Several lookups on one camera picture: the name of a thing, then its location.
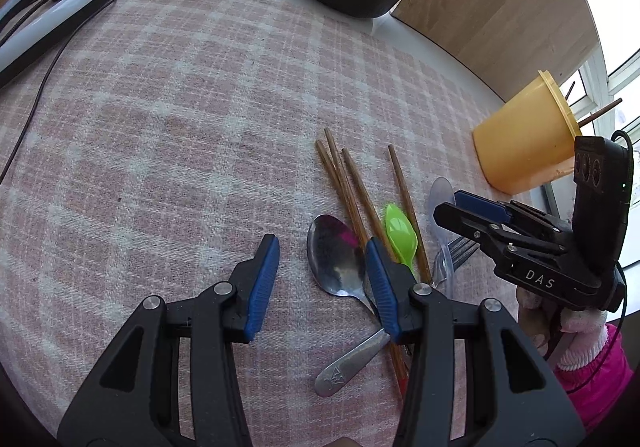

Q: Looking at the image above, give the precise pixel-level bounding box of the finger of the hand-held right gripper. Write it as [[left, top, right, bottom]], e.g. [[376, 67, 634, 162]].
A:
[[505, 200, 573, 239], [433, 191, 513, 246]]

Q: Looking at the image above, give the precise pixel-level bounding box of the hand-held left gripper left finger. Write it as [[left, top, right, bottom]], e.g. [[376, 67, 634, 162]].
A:
[[56, 233, 281, 447]]

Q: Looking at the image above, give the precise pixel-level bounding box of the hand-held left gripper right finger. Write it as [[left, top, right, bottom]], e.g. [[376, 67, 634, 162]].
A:
[[364, 237, 586, 447]]

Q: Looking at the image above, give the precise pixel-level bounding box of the clear plastic spoon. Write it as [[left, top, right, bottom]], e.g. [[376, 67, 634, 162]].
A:
[[427, 176, 457, 289]]

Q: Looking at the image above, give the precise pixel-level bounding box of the metal spoon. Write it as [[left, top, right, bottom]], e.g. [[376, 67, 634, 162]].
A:
[[306, 214, 396, 398]]

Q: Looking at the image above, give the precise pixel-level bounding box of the green plastic spoon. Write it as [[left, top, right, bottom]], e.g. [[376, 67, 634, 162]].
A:
[[383, 204, 420, 274]]

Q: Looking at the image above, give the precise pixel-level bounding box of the metal fork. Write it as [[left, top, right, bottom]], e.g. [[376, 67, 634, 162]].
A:
[[432, 236, 480, 294]]

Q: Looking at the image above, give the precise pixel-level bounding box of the yellow plastic utensil container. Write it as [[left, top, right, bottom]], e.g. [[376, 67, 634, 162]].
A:
[[472, 70, 584, 196]]

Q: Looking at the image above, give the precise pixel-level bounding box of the person's right forearm pink sleeve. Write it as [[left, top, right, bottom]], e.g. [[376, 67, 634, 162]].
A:
[[552, 324, 636, 434]]

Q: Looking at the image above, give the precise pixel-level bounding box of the person's right hand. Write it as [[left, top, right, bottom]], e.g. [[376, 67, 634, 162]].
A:
[[516, 287, 609, 371]]

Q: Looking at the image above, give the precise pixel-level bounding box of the pink checked cloth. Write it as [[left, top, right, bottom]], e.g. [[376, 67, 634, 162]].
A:
[[0, 0, 533, 447]]

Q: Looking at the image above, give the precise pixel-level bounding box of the wooden board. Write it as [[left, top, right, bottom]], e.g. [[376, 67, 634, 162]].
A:
[[390, 0, 602, 104]]

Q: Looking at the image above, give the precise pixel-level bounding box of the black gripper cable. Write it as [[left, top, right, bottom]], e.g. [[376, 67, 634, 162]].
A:
[[611, 129, 635, 328]]

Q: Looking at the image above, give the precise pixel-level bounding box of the thin black cable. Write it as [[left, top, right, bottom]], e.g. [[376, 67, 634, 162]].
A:
[[0, 0, 119, 184]]

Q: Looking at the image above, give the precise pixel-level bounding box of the white ring light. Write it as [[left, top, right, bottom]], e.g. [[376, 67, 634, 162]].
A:
[[0, 0, 123, 88]]

